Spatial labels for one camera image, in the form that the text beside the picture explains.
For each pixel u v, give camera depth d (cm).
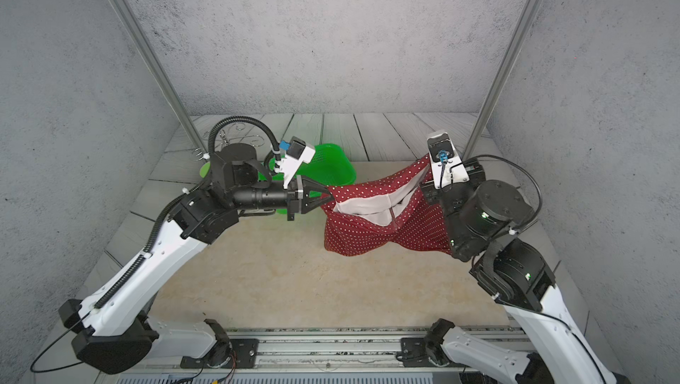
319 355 74
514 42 83
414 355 72
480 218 32
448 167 37
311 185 52
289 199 47
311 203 52
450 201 42
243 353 73
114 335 39
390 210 65
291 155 48
